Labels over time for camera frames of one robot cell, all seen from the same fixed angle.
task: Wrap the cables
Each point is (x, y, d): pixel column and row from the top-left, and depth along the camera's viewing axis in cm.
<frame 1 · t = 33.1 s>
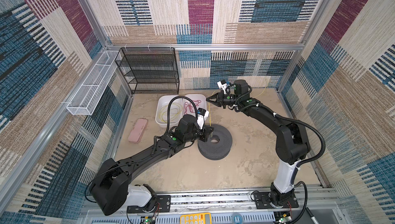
left hand: (215, 129, 77), fingers closed
right hand: (207, 99, 83), fingers closed
pink eraser block: (138, 130, 99), point 2 cm above the table

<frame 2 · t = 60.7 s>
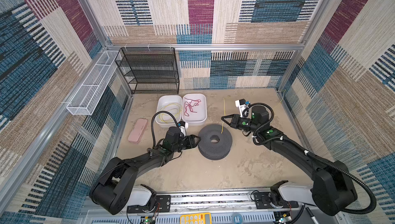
left hand: (199, 137, 85), fingers open
right hand: (221, 120, 78), fingers closed
the named things where they were.

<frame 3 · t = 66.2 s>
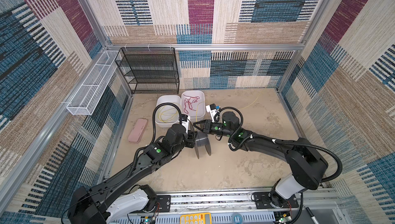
left hand: (195, 130, 76), fingers open
right hand: (193, 127, 76), fingers closed
the named things where they were.

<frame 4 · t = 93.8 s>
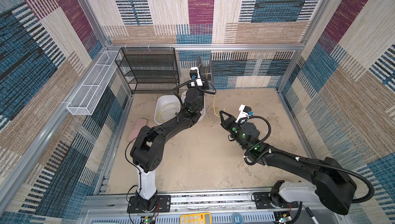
left hand: (199, 67, 76), fingers closed
right hand: (218, 113, 76), fingers closed
the named things where they were.

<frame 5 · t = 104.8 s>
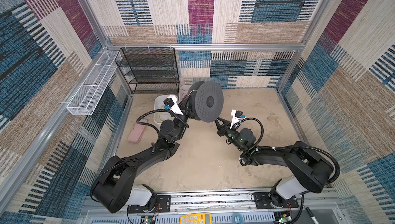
left hand: (190, 94, 71), fingers closed
right hand: (212, 120, 80), fingers closed
the named things where they were.

